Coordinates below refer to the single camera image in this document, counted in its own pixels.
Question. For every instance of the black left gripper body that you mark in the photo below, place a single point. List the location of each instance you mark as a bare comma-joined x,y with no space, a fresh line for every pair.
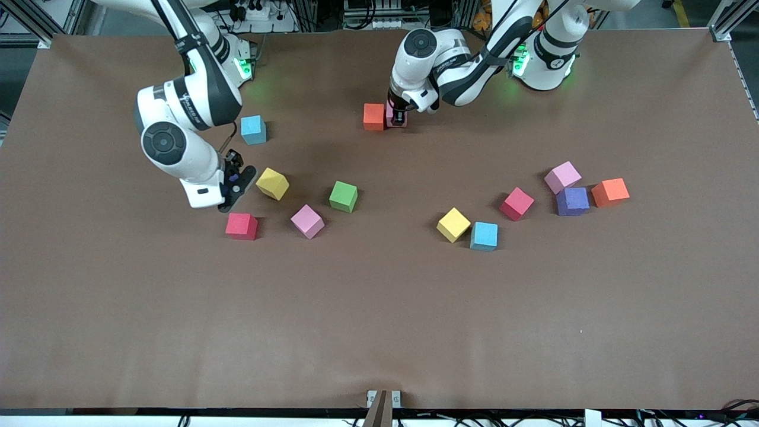
396,101

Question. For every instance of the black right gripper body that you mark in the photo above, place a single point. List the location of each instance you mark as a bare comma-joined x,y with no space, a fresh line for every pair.
232,161

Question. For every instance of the pink foam cube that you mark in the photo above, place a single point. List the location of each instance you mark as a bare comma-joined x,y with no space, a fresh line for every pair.
562,176
389,118
307,220

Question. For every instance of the orange foam cube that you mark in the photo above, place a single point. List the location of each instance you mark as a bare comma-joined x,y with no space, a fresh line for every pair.
374,116
609,191

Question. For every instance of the yellow foam cube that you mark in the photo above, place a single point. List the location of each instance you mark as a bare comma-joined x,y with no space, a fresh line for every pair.
453,224
272,182

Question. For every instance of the cyan foam cube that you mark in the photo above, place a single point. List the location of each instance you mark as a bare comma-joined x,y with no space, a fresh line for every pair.
484,235
253,129

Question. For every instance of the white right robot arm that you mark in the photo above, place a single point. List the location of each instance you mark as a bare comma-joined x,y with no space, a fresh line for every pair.
195,163

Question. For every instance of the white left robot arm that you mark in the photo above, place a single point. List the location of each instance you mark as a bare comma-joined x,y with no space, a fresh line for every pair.
551,56

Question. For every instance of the red foam cube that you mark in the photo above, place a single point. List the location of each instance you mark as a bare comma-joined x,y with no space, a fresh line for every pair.
516,201
241,226

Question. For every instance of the grey electronics box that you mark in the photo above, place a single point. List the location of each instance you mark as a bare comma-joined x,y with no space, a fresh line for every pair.
373,12

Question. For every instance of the green foam cube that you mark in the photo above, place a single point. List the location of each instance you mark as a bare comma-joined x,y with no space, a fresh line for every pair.
343,196

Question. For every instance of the bag of orange items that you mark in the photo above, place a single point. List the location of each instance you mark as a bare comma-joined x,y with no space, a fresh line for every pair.
479,18

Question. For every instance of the white power strip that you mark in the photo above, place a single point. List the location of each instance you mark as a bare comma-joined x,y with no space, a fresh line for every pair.
256,10

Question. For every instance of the aluminium frame profile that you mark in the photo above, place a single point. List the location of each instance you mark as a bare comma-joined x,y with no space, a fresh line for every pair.
726,21
41,18

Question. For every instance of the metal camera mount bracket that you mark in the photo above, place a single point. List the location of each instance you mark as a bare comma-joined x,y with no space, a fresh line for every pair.
382,409

